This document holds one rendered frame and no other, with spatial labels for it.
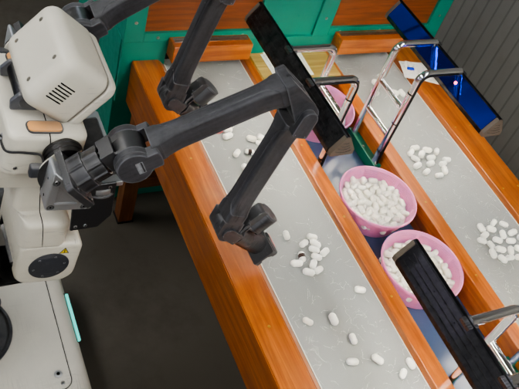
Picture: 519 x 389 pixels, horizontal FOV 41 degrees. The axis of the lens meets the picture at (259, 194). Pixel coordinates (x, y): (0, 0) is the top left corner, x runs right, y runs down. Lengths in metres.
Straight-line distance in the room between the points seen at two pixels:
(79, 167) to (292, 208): 0.90
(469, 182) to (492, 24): 1.39
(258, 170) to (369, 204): 0.77
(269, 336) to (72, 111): 0.77
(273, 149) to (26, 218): 0.62
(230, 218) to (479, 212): 1.09
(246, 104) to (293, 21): 1.24
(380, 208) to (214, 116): 0.99
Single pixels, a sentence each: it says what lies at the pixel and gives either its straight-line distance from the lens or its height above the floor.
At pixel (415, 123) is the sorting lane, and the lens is 2.72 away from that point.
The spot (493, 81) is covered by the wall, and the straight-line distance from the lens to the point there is 3.81.
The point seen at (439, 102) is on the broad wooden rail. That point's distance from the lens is 2.84.
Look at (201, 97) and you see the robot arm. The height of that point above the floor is 1.02.
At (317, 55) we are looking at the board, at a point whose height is 0.78.
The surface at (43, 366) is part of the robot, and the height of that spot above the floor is 0.28.
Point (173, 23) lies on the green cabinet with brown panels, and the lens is 2.46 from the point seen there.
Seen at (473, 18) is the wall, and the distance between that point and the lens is 3.91.
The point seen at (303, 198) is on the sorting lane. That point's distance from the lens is 2.22.
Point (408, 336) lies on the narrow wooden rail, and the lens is 2.01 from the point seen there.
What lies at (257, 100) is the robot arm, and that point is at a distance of 1.46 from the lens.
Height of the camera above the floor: 2.29
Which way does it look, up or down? 45 degrees down
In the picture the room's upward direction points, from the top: 21 degrees clockwise
